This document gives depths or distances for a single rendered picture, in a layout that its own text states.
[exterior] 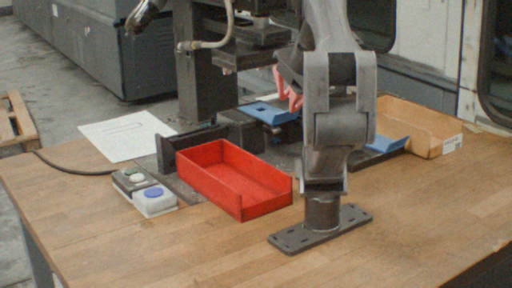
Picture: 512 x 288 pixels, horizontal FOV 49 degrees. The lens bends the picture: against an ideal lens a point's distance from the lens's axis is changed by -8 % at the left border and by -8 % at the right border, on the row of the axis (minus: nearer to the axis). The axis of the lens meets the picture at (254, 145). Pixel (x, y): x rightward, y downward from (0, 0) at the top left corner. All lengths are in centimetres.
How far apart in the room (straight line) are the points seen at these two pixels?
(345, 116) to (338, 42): 10
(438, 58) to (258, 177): 79
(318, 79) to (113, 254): 50
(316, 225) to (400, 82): 95
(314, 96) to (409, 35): 116
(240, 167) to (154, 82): 334
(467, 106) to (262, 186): 71
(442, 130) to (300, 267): 64
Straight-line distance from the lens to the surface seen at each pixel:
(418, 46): 187
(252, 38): 134
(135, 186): 122
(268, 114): 138
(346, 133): 77
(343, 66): 78
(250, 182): 125
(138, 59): 451
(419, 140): 138
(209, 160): 133
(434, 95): 182
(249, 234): 108
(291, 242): 103
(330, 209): 103
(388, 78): 195
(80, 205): 124
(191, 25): 152
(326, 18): 84
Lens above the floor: 146
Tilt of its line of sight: 23 degrees down
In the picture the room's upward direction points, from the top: 2 degrees counter-clockwise
